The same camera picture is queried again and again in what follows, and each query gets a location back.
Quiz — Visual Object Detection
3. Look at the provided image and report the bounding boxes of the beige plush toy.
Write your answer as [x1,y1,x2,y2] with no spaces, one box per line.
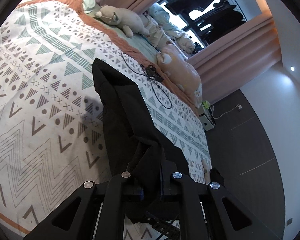
[94,5,149,38]

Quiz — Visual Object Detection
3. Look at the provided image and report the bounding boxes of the hanging dark clothes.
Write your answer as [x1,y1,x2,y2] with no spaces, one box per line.
[159,0,248,46]

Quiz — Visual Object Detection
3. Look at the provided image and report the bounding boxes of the black cable with device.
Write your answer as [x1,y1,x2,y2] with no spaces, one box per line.
[120,51,173,110]

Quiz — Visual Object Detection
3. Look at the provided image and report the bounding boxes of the patterned white bed duvet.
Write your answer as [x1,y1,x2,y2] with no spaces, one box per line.
[0,0,211,239]

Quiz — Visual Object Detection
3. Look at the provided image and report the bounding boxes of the white bedside table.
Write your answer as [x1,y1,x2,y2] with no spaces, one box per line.
[198,100,215,131]

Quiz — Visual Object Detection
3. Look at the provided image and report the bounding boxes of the white charger cable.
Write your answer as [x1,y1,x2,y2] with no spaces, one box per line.
[211,103,243,120]

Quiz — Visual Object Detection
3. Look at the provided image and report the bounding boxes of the orange plush pillow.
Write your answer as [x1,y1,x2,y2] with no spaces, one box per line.
[157,44,202,108]

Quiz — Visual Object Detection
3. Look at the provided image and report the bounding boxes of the black large garment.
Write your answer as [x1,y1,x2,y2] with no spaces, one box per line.
[92,59,189,223]

